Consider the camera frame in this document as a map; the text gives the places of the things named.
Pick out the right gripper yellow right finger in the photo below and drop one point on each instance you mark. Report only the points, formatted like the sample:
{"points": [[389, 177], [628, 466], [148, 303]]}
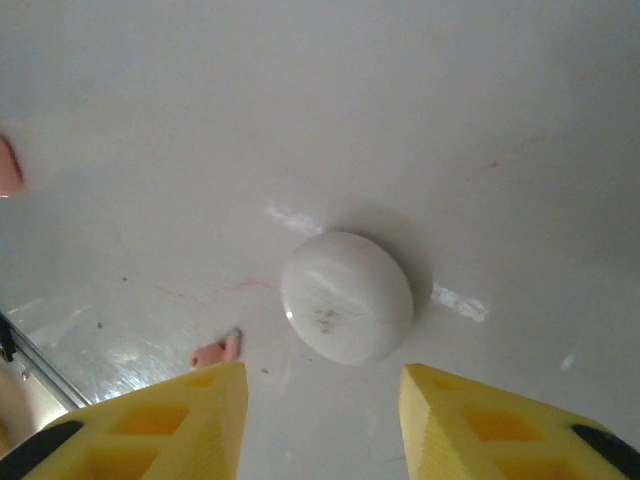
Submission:
{"points": [[490, 440]]}

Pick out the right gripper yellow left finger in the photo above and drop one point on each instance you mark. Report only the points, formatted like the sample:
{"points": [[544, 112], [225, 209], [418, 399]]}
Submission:
{"points": [[150, 440]]}

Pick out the pink earbud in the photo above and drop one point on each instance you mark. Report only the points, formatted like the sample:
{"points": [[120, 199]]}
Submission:
{"points": [[215, 352]]}

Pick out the white round charging case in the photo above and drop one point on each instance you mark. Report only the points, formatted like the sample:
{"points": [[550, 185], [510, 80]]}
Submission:
{"points": [[347, 297]]}

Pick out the pink earbud charging case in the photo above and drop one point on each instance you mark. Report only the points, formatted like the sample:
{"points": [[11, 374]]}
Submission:
{"points": [[9, 167]]}

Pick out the aluminium mounting rail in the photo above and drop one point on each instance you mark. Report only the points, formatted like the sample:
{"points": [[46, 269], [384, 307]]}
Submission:
{"points": [[50, 370]]}

